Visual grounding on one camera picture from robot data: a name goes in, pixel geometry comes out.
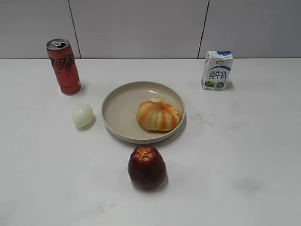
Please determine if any orange striped croissant bun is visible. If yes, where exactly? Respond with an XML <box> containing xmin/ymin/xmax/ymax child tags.
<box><xmin>136</xmin><ymin>97</ymin><xmax>182</xmax><ymax>132</ymax></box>

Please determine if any beige round plate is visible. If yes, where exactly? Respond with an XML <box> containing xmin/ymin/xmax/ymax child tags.
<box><xmin>102</xmin><ymin>81</ymin><xmax>186</xmax><ymax>145</ymax></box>

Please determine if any red apple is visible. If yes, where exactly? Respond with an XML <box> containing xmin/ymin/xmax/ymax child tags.
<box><xmin>128</xmin><ymin>145</ymin><xmax>166</xmax><ymax>189</ymax></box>

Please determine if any white egg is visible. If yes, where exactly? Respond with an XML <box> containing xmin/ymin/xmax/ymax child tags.
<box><xmin>72</xmin><ymin>103</ymin><xmax>94</xmax><ymax>128</ymax></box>

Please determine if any white blue milk carton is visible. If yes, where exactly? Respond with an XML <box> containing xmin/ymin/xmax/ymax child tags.
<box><xmin>201</xmin><ymin>50</ymin><xmax>233</xmax><ymax>90</ymax></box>

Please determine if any red cola can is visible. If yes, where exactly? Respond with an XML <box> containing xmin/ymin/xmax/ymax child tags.
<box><xmin>46</xmin><ymin>38</ymin><xmax>81</xmax><ymax>95</ymax></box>

